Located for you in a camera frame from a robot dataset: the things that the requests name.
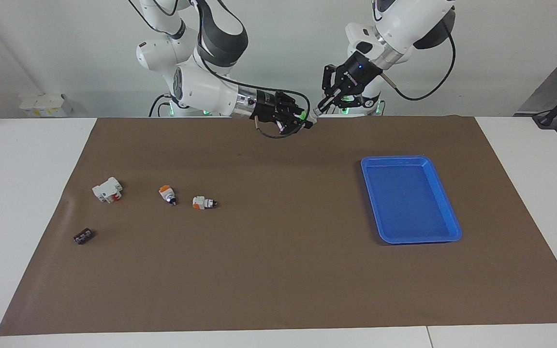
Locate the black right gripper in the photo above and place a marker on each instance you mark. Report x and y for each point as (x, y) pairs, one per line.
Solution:
(269, 106)

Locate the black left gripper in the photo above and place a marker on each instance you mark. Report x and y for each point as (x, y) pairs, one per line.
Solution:
(358, 72)

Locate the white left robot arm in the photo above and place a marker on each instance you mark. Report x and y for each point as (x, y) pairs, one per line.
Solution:
(409, 24)

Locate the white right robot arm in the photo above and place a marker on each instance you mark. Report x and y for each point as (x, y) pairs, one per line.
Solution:
(201, 87)

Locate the blue plastic tray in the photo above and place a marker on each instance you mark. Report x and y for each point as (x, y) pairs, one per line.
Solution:
(409, 203)

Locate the brown table mat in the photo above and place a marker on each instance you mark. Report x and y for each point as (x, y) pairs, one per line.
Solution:
(283, 266)

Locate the white circuit breaker red lever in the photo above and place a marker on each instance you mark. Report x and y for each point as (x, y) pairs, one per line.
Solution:
(104, 189)

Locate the small black terminal block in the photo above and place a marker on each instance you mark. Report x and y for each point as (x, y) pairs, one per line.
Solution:
(83, 237)

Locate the selector switch with white base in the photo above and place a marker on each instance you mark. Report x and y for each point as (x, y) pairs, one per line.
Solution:
(202, 202)

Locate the selector switch with orange base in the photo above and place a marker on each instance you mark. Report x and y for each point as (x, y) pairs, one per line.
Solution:
(166, 194)

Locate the white box by wall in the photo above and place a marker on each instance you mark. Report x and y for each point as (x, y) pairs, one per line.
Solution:
(46, 105)

